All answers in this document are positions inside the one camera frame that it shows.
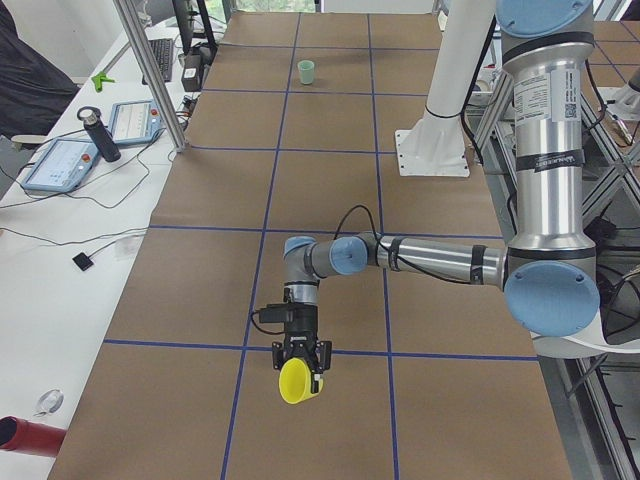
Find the near teach pendant tablet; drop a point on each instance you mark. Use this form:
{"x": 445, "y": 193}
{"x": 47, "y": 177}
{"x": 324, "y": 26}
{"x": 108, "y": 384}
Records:
{"x": 62, "y": 167}

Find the small black puck device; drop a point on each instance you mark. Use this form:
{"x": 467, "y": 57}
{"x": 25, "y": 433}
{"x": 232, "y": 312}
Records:
{"x": 83, "y": 261}

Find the white camera pedestal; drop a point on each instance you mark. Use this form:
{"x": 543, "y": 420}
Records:
{"x": 435, "y": 145}

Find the teach pendant tablet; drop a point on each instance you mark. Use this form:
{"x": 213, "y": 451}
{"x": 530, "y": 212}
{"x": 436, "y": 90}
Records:
{"x": 62, "y": 167}
{"x": 135, "y": 122}

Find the red cylindrical bottle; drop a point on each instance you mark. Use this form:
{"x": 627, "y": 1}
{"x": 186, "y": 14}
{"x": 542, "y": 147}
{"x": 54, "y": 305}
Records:
{"x": 22, "y": 436}

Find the round silver desk grommet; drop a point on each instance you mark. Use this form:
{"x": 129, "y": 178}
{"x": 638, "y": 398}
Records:
{"x": 49, "y": 403}

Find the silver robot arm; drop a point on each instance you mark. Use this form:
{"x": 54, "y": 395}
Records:
{"x": 547, "y": 271}

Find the yellow plastic cup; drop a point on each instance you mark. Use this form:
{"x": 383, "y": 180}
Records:
{"x": 297, "y": 383}

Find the black monitor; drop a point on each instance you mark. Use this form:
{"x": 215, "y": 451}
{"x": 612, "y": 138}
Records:
{"x": 185, "y": 17}

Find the black box with label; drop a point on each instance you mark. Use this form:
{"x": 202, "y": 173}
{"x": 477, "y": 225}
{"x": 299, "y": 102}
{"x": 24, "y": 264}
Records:
{"x": 191, "y": 77}

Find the black water bottle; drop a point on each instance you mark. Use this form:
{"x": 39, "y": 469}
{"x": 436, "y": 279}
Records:
{"x": 91, "y": 118}

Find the far teach pendant tablet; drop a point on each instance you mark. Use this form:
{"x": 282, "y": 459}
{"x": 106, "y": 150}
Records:
{"x": 135, "y": 122}

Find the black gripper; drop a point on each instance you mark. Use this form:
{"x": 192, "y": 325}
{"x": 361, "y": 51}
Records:
{"x": 303, "y": 322}

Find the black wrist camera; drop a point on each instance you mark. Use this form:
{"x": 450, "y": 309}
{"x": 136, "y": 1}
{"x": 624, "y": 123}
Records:
{"x": 277, "y": 313}

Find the aluminium frame post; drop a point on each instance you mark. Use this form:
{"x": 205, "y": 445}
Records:
{"x": 144, "y": 56}

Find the white curved chair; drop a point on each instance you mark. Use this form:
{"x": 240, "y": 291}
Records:
{"x": 587, "y": 342}

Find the green plastic cup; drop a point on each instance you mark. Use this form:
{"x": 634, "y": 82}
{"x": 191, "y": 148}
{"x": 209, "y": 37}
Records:
{"x": 306, "y": 71}

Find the black keyboard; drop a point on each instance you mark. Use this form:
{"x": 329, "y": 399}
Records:
{"x": 163, "y": 50}

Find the green plastic clamp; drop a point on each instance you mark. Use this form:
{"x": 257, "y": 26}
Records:
{"x": 100, "y": 79}

